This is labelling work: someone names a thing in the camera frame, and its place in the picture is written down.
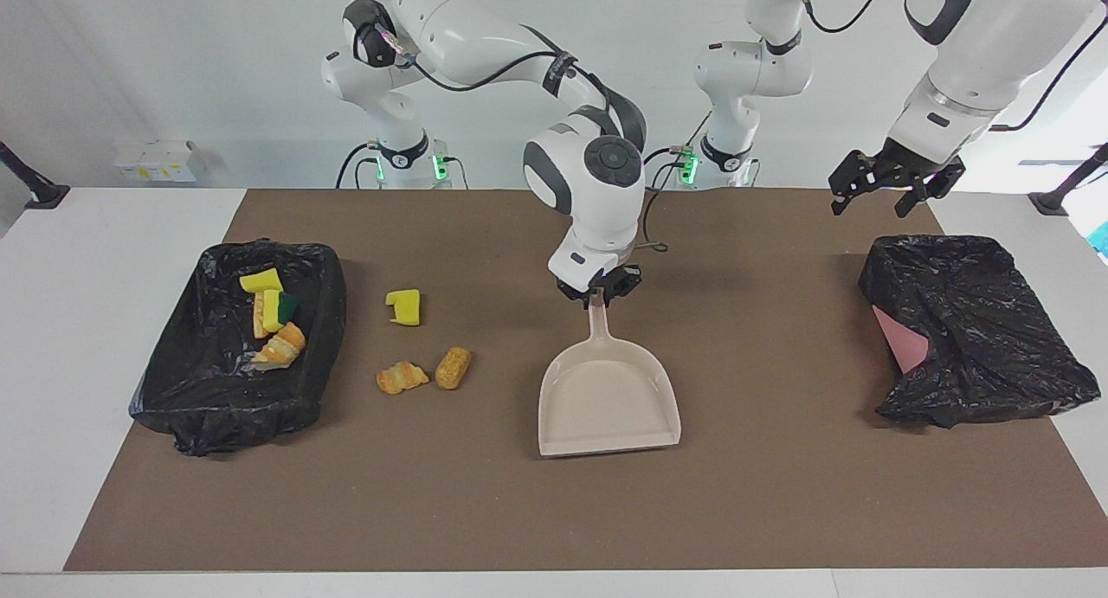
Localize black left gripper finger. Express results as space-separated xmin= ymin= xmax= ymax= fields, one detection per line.
xmin=894 ymin=158 xmax=967 ymax=220
xmin=828 ymin=150 xmax=876 ymax=217

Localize beige plastic dustpan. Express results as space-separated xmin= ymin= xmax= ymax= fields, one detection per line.
xmin=538 ymin=288 xmax=682 ymax=458

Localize brown bread roll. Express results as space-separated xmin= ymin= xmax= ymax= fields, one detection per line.
xmin=434 ymin=346 xmax=473 ymax=390

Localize notched yellow sponge piece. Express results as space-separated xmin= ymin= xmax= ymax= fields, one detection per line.
xmin=385 ymin=288 xmax=422 ymax=327

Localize small striped croissant piece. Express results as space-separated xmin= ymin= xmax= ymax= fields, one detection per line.
xmin=376 ymin=361 xmax=430 ymax=396

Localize large striped croissant piece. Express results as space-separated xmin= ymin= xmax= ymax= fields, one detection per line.
xmin=251 ymin=321 xmax=307 ymax=372

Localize green and yellow sponge piece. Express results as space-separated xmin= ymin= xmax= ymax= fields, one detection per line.
xmin=261 ymin=288 xmax=300 ymax=333

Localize crumpled black trash bag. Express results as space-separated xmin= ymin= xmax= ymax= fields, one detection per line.
xmin=858 ymin=234 xmax=1102 ymax=430

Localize pink bin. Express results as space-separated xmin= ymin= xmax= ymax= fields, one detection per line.
xmin=872 ymin=305 xmax=931 ymax=376

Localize black bag lined bin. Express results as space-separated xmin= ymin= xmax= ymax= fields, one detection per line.
xmin=128 ymin=240 xmax=348 ymax=458

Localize brown table mat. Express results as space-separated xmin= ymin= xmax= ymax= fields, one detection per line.
xmin=63 ymin=189 xmax=1108 ymax=573

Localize black camera stand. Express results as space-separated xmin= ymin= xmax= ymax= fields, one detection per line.
xmin=0 ymin=141 xmax=71 ymax=210
xmin=1028 ymin=143 xmax=1108 ymax=216

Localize black base cable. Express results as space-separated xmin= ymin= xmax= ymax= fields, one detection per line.
xmin=636 ymin=145 xmax=693 ymax=192
xmin=336 ymin=143 xmax=383 ymax=190

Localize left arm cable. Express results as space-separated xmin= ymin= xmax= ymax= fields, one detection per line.
xmin=796 ymin=0 xmax=1108 ymax=133

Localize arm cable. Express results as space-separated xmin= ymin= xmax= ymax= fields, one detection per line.
xmin=372 ymin=23 xmax=669 ymax=254
xmin=796 ymin=0 xmax=1108 ymax=133

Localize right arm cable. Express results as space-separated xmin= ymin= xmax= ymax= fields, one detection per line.
xmin=372 ymin=23 xmax=669 ymax=254

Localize white wall socket boxes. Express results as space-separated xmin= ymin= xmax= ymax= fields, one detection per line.
xmin=113 ymin=140 xmax=209 ymax=183

